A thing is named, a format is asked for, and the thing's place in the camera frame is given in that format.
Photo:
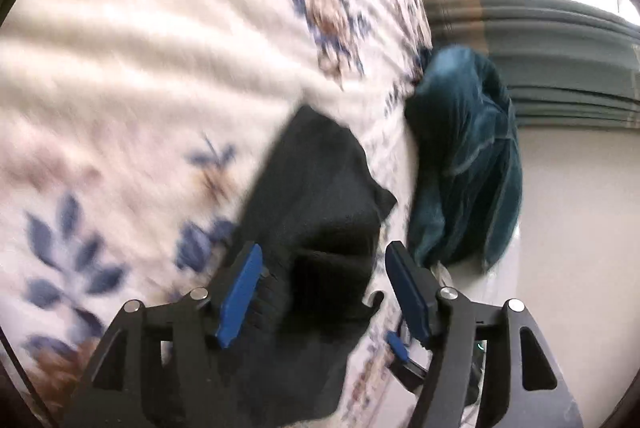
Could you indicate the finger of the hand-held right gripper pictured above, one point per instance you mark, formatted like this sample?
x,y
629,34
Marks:
x,y
375,300
397,344

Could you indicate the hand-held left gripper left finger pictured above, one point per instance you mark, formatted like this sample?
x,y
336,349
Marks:
x,y
240,295

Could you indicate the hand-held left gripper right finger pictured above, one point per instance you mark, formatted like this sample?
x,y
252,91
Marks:
x,y
407,293

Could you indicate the dark striped sweater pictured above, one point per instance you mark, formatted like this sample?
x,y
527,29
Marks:
x,y
320,208

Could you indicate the teal velvet blanket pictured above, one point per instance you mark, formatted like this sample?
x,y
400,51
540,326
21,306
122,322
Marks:
x,y
460,158

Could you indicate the floral quilt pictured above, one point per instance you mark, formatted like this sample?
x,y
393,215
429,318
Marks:
x,y
125,83

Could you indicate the grey-green curtain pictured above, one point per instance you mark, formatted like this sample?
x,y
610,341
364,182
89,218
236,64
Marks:
x,y
550,58

